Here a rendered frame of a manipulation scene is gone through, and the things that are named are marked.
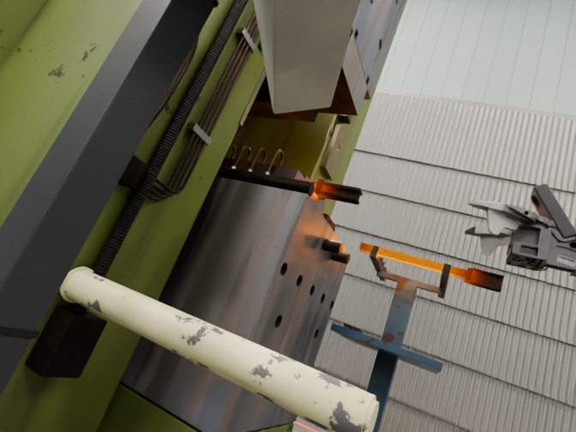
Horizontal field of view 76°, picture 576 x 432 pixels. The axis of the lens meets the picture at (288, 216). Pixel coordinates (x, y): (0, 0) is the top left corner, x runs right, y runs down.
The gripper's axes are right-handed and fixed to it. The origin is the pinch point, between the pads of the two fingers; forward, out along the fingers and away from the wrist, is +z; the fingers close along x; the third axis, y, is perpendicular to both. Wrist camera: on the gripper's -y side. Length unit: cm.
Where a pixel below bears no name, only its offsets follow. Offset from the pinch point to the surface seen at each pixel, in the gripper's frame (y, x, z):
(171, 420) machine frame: 54, -16, 36
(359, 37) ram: -39, -8, 33
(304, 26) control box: 7, -52, 15
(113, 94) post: 22, -60, 23
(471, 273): 0.7, 37.8, -3.1
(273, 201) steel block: 11.5, -16.1, 33.4
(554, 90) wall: -286, 296, -41
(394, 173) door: -152, 272, 87
